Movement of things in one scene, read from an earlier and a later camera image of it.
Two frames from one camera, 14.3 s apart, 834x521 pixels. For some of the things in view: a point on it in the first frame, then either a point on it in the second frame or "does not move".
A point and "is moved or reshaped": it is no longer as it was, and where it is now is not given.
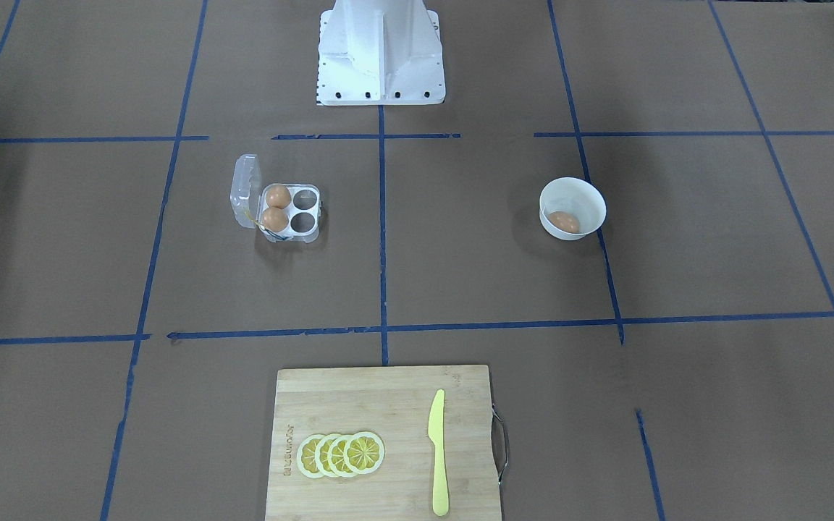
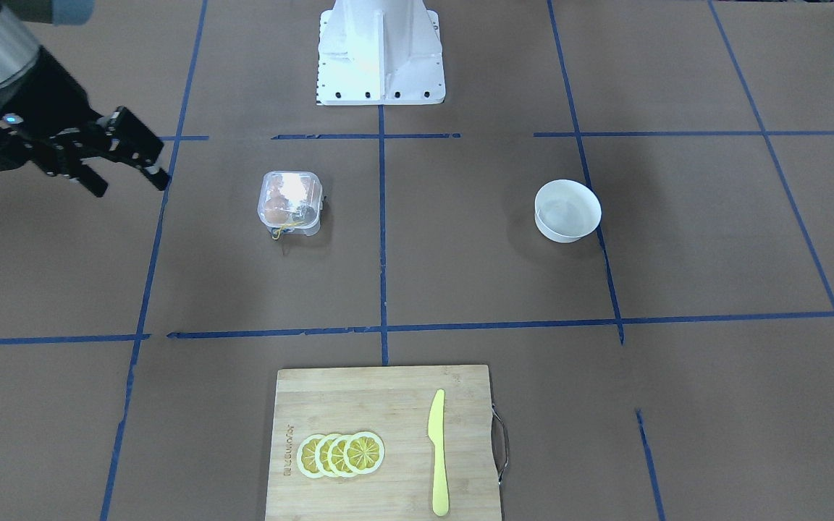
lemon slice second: (322, 447) does not move
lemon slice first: (306, 456) does not move
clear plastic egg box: (248, 200) is moved or reshaped
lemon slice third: (336, 455) does not move
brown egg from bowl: (565, 221) to (304, 213)
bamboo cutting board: (393, 404) does not move
